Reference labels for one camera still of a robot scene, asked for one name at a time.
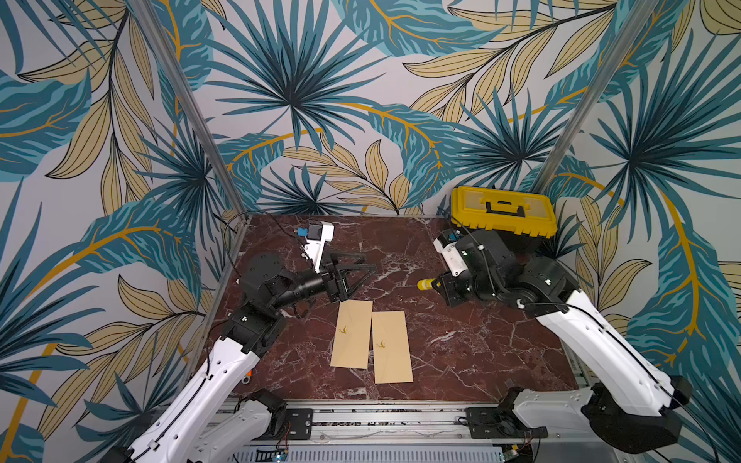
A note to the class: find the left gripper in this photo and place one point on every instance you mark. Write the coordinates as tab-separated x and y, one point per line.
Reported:
338	287

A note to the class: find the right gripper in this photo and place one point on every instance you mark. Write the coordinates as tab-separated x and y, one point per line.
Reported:
446	286

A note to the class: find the yellow glue stick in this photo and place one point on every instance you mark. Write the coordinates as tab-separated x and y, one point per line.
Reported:
425	285

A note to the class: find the manila envelope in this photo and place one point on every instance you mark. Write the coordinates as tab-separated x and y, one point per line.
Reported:
392	360
352	335

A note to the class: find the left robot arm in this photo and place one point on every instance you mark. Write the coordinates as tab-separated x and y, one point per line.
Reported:
181	433

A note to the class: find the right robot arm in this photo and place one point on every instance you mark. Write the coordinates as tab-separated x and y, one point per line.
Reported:
633	405

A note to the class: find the yellow black toolbox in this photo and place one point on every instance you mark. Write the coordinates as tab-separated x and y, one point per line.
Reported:
478	208

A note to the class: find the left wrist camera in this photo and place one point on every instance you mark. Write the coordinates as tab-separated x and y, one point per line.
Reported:
315	237

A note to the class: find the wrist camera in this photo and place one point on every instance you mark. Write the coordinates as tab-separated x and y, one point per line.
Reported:
446	245
315	237

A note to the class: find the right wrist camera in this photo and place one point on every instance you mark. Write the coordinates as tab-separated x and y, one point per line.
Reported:
446	245

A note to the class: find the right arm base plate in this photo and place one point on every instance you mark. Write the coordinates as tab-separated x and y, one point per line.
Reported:
497	423

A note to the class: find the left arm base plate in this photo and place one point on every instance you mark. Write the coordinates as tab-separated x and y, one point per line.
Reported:
296	424

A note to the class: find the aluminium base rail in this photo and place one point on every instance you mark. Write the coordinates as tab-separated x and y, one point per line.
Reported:
415	431

